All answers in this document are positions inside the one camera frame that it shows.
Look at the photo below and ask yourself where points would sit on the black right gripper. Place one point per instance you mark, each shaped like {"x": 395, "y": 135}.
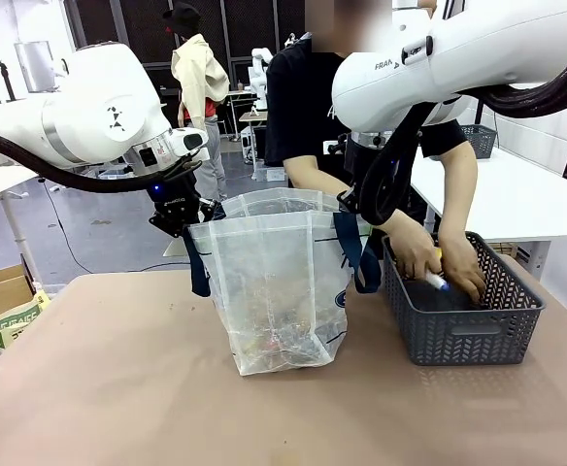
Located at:
{"x": 358, "y": 165}

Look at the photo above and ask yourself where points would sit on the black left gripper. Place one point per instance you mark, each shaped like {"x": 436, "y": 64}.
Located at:
{"x": 174, "y": 201}

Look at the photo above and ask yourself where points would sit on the translucent white shopping bag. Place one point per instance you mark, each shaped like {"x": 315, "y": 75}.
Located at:
{"x": 274, "y": 272}

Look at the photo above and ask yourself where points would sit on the white tube with blue cap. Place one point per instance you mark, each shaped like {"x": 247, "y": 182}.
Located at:
{"x": 438, "y": 281}

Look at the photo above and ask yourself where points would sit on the dark grey plastic basket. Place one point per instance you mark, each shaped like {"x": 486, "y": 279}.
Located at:
{"x": 458, "y": 330}
{"x": 480, "y": 141}

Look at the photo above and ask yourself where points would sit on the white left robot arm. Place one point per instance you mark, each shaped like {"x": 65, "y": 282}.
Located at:
{"x": 94, "y": 111}

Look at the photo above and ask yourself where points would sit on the small white background robot arm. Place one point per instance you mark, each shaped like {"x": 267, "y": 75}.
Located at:
{"x": 260, "y": 73}

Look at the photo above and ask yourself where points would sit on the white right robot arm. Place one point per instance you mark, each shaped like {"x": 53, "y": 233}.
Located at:
{"x": 458, "y": 58}

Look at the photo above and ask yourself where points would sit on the person's left forearm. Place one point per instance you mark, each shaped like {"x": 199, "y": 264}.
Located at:
{"x": 458, "y": 194}

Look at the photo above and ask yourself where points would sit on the person's right forearm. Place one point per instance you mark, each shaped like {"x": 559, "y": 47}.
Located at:
{"x": 332, "y": 187}

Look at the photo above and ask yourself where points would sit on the person's right hand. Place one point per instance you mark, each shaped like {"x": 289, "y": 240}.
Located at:
{"x": 414, "y": 252}

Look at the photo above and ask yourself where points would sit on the person's left hand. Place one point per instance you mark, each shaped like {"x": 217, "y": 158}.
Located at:
{"x": 463, "y": 267}

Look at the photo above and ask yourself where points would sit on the clear plastic storage box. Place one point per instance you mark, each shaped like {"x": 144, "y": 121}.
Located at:
{"x": 270, "y": 174}

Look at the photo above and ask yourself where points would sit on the person in black t-shirt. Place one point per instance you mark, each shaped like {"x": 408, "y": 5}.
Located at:
{"x": 303, "y": 111}

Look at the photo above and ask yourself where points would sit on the wooden background table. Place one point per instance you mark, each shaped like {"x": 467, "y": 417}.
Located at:
{"x": 254, "y": 116}

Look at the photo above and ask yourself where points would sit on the mannequin in cream jacket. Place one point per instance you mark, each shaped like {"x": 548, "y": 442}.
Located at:
{"x": 201, "y": 87}

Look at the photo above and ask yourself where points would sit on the black upright stand pole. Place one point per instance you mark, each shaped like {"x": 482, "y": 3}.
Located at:
{"x": 478, "y": 112}

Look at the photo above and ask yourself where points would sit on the white side table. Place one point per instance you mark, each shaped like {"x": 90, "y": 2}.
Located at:
{"x": 516, "y": 194}

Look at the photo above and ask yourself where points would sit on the green and white sack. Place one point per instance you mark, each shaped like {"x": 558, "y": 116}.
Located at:
{"x": 16, "y": 322}

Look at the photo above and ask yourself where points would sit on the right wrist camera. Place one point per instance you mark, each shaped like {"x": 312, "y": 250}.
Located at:
{"x": 334, "y": 147}

